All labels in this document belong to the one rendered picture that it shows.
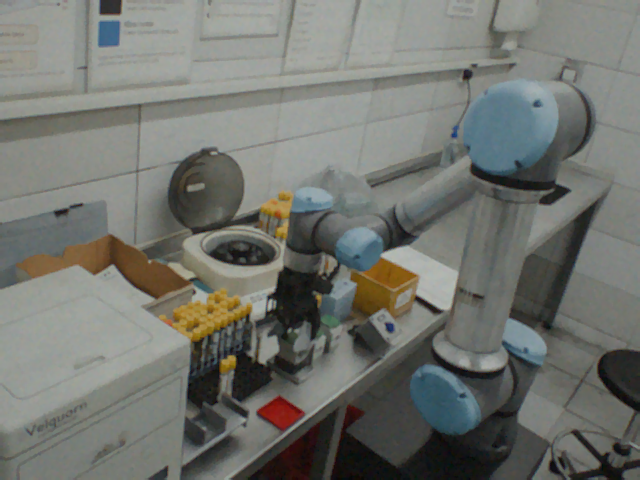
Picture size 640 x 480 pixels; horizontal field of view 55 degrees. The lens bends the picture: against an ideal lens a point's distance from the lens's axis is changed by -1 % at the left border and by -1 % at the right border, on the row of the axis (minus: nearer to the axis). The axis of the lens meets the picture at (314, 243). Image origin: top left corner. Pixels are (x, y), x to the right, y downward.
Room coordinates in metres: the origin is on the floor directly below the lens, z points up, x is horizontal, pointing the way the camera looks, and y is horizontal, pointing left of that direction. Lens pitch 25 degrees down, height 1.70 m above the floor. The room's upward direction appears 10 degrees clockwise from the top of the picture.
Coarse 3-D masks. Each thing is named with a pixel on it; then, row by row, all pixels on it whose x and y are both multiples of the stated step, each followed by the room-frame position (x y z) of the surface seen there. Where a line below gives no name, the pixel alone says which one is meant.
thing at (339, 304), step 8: (344, 280) 1.35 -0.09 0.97; (336, 288) 1.30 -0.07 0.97; (344, 288) 1.31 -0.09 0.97; (352, 288) 1.32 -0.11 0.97; (328, 296) 1.26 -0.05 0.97; (336, 296) 1.26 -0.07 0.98; (344, 296) 1.29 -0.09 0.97; (352, 296) 1.33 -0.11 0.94; (320, 304) 1.27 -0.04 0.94; (328, 304) 1.26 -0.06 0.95; (336, 304) 1.26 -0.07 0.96; (344, 304) 1.30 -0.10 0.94; (352, 304) 1.34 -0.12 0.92; (320, 312) 1.27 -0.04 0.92; (328, 312) 1.26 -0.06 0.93; (336, 312) 1.26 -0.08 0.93; (344, 312) 1.31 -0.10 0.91; (344, 320) 1.31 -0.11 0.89; (352, 320) 1.32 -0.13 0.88
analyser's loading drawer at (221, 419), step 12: (228, 396) 0.90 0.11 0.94; (204, 408) 0.86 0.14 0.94; (216, 408) 0.89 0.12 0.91; (228, 408) 0.90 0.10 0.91; (240, 408) 0.88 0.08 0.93; (192, 420) 0.84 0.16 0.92; (204, 420) 0.85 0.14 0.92; (216, 420) 0.84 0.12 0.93; (228, 420) 0.86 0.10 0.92; (240, 420) 0.87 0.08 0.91; (192, 432) 0.81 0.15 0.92; (204, 432) 0.80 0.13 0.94; (216, 432) 0.82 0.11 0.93; (228, 432) 0.84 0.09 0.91; (192, 444) 0.79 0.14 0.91; (204, 444) 0.79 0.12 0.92; (192, 456) 0.77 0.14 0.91
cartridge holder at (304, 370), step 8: (272, 360) 1.10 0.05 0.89; (280, 360) 1.08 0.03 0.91; (304, 360) 1.09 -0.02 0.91; (280, 368) 1.08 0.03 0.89; (288, 368) 1.07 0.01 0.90; (296, 368) 1.07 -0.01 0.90; (304, 368) 1.09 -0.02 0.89; (312, 368) 1.09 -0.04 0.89; (288, 376) 1.06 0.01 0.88; (296, 376) 1.06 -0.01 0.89; (304, 376) 1.06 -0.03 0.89
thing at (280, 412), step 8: (272, 400) 0.98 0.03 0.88; (280, 400) 0.99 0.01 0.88; (288, 400) 0.98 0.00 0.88; (264, 408) 0.95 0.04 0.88; (272, 408) 0.96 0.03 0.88; (280, 408) 0.96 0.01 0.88; (288, 408) 0.97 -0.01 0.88; (296, 408) 0.97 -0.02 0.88; (264, 416) 0.93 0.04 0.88; (272, 416) 0.94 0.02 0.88; (280, 416) 0.94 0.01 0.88; (288, 416) 0.95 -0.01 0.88; (296, 416) 0.95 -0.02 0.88; (272, 424) 0.92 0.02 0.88; (280, 424) 0.92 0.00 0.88; (288, 424) 0.92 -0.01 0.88
